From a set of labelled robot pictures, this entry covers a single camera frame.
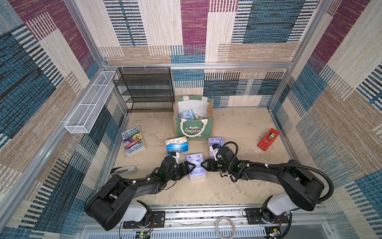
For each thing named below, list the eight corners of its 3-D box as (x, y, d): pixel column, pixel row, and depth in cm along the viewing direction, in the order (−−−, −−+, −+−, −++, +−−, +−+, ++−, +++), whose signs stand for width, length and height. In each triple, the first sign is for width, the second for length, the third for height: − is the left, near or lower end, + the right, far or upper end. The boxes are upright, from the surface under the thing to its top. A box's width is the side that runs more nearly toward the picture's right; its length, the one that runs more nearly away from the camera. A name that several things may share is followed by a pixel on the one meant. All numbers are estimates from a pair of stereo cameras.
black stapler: (111, 175, 89) (109, 173, 87) (112, 170, 91) (110, 168, 89) (136, 171, 91) (135, 169, 89) (137, 166, 93) (135, 164, 91)
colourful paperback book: (127, 157, 97) (125, 154, 95) (122, 134, 109) (120, 131, 106) (146, 149, 101) (145, 147, 98) (140, 128, 112) (138, 125, 109)
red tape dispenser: (257, 146, 101) (261, 140, 95) (268, 133, 108) (272, 127, 102) (265, 152, 99) (269, 146, 93) (276, 138, 105) (280, 132, 100)
